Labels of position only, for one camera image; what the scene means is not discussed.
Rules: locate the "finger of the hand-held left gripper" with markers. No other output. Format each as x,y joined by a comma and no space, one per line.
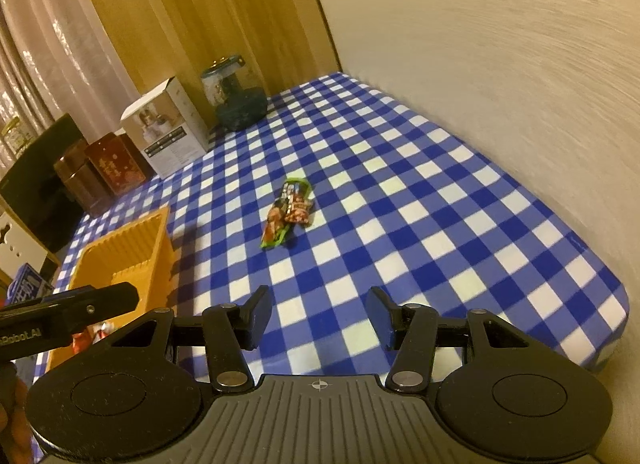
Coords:
110,299
75,290

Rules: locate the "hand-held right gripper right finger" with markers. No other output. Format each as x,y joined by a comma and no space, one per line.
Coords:
380,315

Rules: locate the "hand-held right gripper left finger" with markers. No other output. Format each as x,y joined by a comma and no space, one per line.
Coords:
260,315

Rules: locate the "large red snack packet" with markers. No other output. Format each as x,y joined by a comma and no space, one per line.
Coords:
82,340

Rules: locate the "orange plastic tray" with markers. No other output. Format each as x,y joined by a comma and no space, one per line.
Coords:
140,244

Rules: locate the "person's left hand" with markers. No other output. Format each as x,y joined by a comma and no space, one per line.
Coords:
12,409

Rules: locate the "blue printed box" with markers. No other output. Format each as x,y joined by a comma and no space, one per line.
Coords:
30,284

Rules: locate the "white cutout board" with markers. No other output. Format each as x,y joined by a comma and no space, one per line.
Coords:
15,249

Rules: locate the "long green-edged snack packet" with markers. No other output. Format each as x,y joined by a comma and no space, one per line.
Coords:
274,233

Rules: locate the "black monitor screen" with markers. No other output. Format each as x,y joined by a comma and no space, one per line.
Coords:
35,194

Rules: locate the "brown snack packet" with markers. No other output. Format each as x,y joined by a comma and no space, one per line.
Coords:
299,211

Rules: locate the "brown tin canister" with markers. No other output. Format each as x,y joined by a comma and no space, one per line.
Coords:
80,179

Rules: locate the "blue white checkered tablecloth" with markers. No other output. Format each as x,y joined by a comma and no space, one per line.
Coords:
400,194

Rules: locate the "dark red patterned tin box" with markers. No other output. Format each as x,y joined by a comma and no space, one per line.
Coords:
120,166

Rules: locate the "white cardboard box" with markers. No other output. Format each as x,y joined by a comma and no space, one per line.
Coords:
165,134

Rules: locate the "dark green glass jar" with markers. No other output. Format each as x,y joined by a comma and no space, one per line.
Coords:
240,104

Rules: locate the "sheer curtain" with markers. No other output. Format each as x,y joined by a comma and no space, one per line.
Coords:
60,44

